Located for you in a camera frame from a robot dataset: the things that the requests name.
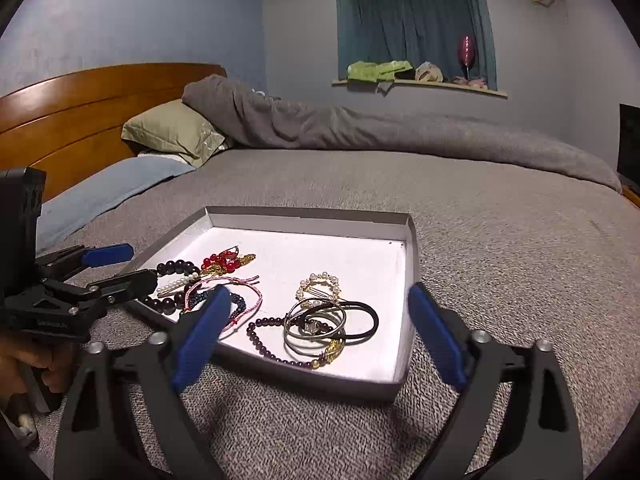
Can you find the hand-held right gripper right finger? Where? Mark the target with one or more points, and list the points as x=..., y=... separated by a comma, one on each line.
x=435, y=330

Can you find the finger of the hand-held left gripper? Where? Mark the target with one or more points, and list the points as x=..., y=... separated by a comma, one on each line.
x=135, y=280
x=107, y=255

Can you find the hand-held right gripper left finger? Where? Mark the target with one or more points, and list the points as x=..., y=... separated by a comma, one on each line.
x=200, y=340

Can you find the pearl bar hair clip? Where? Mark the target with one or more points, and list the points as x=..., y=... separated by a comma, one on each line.
x=177, y=284

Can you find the silver bangles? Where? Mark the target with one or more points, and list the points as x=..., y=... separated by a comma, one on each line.
x=312, y=328

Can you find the round pearl hair clip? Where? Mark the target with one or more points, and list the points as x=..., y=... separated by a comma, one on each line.
x=320, y=276

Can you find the grey cardboard box tray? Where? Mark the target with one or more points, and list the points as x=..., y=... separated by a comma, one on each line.
x=325, y=260

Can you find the person's left hand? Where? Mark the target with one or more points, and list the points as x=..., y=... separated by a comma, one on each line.
x=55, y=370

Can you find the light blue pillow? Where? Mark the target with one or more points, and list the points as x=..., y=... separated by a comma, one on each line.
x=100, y=190

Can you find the grey bedspread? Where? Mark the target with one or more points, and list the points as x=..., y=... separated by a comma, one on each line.
x=500, y=260

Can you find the wooden headboard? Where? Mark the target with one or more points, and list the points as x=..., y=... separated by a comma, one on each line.
x=75, y=110

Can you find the olive green pillow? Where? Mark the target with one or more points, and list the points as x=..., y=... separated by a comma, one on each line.
x=170, y=130

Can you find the grey duvet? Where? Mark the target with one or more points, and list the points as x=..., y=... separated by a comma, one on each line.
x=400, y=135

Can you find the wooden television stand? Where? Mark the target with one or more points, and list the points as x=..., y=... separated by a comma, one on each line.
x=632, y=195

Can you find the window sill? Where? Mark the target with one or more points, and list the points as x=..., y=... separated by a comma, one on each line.
x=450, y=86

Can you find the pink cloth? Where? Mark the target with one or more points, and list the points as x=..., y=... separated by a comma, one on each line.
x=475, y=82

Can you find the beige cloth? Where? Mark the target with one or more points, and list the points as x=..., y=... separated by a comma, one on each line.
x=429, y=72

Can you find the dark cloth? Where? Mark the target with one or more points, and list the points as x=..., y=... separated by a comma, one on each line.
x=405, y=74

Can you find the green cloth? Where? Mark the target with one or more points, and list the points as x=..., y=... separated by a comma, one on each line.
x=375, y=71

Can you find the black television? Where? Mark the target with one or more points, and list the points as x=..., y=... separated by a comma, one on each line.
x=631, y=145

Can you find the pink wine glass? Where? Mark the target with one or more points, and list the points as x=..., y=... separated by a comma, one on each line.
x=466, y=47

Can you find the teal curtain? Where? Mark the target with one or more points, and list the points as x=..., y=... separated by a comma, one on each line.
x=410, y=15

